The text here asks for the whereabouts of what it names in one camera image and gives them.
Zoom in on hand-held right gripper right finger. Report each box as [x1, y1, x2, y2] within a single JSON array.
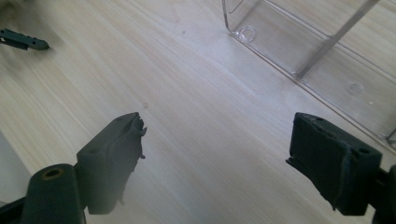
[[285, 111, 383, 217]]

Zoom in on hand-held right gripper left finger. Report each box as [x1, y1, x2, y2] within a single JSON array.
[[76, 111, 148, 216]]

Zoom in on clear acrylic organizer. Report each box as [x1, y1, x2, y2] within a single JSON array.
[[221, 0, 396, 147]]

